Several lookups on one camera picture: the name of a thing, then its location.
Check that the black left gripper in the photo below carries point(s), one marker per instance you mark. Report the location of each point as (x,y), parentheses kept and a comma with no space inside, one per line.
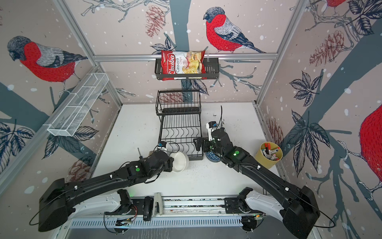
(170,162)

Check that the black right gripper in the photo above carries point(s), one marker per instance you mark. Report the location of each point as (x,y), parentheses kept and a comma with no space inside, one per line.
(205,142)

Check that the white ceramic bowl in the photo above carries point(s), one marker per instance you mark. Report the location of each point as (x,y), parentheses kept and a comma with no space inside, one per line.
(180,163)

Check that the blue patterned bowl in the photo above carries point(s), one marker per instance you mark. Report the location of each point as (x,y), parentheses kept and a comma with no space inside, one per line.
(212,157)

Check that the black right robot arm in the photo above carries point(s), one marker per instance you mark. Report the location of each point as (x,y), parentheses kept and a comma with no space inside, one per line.
(297,207)

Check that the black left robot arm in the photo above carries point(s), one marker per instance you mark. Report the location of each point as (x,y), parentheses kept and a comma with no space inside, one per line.
(58,201)

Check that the black two-tier dish rack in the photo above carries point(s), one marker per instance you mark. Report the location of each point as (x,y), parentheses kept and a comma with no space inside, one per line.
(179,112)

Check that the yellow cup with markers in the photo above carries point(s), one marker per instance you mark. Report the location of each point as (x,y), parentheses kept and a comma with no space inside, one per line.
(269,154)

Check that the red cassava chips bag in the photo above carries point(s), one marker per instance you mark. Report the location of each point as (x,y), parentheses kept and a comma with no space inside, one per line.
(181,62)

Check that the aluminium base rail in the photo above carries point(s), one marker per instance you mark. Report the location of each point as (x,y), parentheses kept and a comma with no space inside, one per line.
(196,212)

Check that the black wall wire basket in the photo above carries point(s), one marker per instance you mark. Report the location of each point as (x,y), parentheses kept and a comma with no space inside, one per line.
(211,66)

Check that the white wire wall shelf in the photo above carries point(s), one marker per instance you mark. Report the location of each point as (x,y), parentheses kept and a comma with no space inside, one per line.
(80,102)

